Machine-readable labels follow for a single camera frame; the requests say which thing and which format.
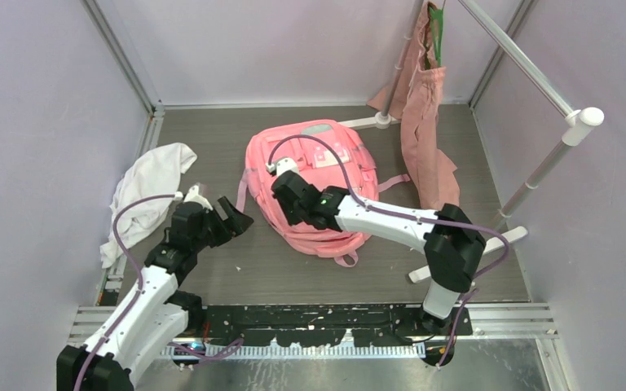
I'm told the pink student backpack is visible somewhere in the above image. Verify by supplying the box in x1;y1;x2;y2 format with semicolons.
236;119;410;267

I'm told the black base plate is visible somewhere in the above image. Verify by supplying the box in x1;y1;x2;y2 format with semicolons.
179;304;473;348

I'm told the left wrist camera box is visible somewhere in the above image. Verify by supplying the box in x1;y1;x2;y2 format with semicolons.
183;182;214;210

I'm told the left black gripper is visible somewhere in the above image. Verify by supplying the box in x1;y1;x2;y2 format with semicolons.
192;196;252;252

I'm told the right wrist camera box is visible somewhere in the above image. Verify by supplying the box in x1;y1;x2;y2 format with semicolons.
266;157;299;177

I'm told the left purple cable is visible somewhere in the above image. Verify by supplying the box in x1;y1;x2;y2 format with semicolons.
73;194;245;391

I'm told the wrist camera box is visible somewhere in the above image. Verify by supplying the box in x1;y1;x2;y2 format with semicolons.
266;157;299;177
183;182;214;210

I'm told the green clothes hanger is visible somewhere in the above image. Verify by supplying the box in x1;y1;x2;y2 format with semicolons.
425;2;444;69

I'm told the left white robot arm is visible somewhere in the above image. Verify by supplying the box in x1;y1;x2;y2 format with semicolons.
55;195;253;390

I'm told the white perforated cable rail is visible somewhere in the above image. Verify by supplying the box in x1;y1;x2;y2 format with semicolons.
156;343;427;362

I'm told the pink hanging garment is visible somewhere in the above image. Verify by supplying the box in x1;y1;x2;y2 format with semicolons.
368;1;460;209

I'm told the white clothes rack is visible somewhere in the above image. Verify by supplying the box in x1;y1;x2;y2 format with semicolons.
337;0;606;284

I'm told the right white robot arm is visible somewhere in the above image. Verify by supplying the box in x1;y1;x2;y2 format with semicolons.
271;171;487;335

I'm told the purple cable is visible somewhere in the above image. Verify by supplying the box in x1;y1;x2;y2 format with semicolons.
73;194;245;391
267;134;510;368

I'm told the white cloth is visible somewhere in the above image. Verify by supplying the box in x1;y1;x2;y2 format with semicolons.
110;143;198;248

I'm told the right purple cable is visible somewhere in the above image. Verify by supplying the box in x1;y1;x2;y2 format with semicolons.
267;134;510;368

